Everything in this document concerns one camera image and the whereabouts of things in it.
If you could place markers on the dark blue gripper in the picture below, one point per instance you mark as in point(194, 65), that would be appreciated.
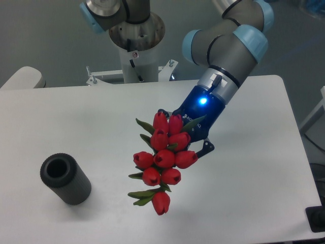
point(197, 104)

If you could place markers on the red tulip bouquet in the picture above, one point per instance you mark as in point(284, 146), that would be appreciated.
point(169, 140)

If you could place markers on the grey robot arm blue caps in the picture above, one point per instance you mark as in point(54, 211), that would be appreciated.
point(230, 51)

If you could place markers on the dark grey ribbed vase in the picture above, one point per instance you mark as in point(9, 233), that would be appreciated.
point(61, 173)

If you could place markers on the black device at table edge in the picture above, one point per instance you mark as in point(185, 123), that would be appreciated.
point(315, 216)

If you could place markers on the white chair backrest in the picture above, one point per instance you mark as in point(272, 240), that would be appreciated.
point(25, 78)

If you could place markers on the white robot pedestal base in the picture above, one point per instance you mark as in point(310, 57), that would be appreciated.
point(138, 53)

